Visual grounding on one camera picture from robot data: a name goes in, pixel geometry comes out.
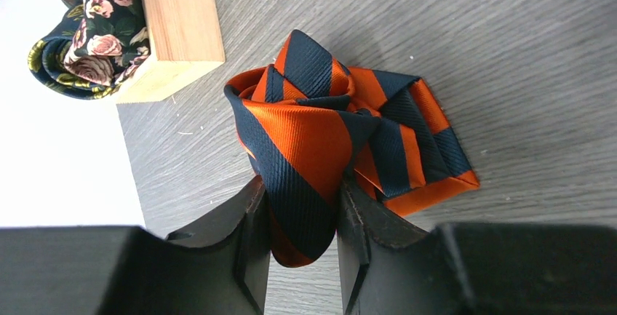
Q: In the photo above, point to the black pink floral rolled tie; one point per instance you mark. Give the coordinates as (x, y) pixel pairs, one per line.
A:
(110, 43)

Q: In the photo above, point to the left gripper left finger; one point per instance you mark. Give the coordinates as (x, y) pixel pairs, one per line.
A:
(217, 264)

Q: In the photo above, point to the wooden compartment tray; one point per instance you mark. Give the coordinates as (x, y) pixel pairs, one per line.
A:
(186, 44)

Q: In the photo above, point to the orange navy striped tie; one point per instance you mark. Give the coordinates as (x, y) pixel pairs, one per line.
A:
(307, 122)

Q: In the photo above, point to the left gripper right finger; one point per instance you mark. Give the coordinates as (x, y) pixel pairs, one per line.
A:
(389, 266)

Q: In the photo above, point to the navy yellow rolled tie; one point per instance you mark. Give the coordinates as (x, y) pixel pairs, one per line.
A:
(46, 61)

